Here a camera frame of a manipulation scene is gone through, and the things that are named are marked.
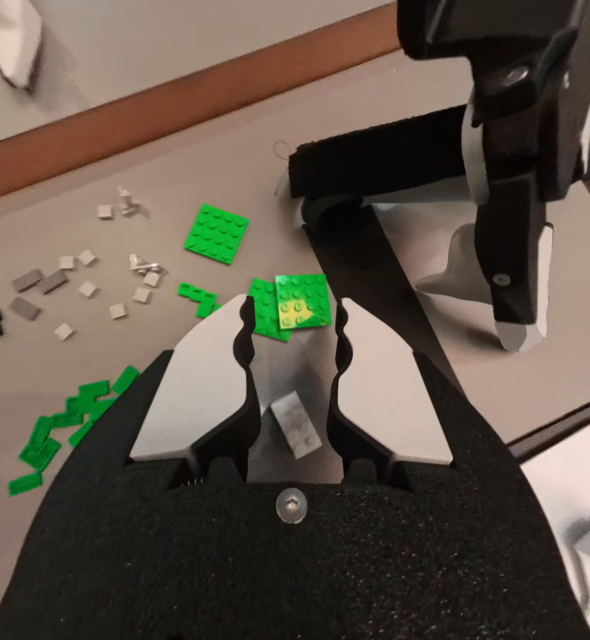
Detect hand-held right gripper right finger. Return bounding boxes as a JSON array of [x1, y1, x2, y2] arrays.
[[327, 298, 455, 473]]

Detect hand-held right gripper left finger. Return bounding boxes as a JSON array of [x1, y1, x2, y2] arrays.
[[129, 294, 261, 473]]

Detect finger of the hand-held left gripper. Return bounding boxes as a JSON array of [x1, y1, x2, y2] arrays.
[[475, 174, 556, 353], [462, 102, 491, 207]]

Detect light grey lego brick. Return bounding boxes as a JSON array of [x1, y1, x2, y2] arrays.
[[270, 391, 323, 460]]

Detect green square lego plate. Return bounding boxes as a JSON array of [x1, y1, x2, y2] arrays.
[[184, 203, 250, 266], [275, 274, 334, 331], [248, 278, 296, 343]]

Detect green stepped lego plate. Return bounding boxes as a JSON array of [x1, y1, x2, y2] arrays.
[[177, 282, 223, 319]]

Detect pile of green lego tiles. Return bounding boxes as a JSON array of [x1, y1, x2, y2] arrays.
[[7, 365, 140, 498]]

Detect scattered light grey lego tiles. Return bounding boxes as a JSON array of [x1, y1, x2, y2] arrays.
[[54, 186, 164, 343]]

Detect dark grey lego tile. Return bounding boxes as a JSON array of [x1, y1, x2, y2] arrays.
[[40, 270, 70, 296], [9, 297, 43, 322], [13, 269, 44, 294]]

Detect white curved plate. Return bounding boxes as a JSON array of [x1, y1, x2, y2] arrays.
[[414, 224, 492, 306]]

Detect black velcro strap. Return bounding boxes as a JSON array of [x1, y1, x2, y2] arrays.
[[288, 114, 468, 227]]

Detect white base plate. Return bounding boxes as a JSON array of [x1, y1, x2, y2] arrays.
[[506, 399, 590, 640]]

